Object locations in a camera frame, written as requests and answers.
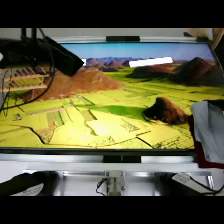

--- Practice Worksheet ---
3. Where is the wooden rack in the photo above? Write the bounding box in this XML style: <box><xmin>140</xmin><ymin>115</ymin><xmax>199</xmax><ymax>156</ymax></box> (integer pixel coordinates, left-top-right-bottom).
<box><xmin>0</xmin><ymin>65</ymin><xmax>52</xmax><ymax>94</ymax></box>

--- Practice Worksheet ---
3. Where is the grey garment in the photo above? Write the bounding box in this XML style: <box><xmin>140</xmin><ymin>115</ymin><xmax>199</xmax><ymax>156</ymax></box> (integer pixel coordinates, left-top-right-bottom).
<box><xmin>190</xmin><ymin>99</ymin><xmax>224</xmax><ymax>165</ymax></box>

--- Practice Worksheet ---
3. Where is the dark red garment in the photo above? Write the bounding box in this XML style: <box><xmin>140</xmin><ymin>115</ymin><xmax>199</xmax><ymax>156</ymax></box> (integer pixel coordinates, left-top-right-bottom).
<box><xmin>187</xmin><ymin>114</ymin><xmax>224</xmax><ymax>170</ymax></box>

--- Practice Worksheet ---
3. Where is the silver frame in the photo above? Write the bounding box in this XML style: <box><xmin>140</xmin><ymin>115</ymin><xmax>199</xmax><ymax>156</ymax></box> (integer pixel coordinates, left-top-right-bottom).
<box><xmin>0</xmin><ymin>34</ymin><xmax>224</xmax><ymax>197</ymax></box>

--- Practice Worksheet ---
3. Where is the black cable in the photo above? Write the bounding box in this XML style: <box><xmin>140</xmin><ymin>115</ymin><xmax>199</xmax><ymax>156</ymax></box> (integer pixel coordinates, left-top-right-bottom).
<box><xmin>95</xmin><ymin>177</ymin><xmax>110</xmax><ymax>196</ymax></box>
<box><xmin>0</xmin><ymin>28</ymin><xmax>57</xmax><ymax>118</ymax></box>

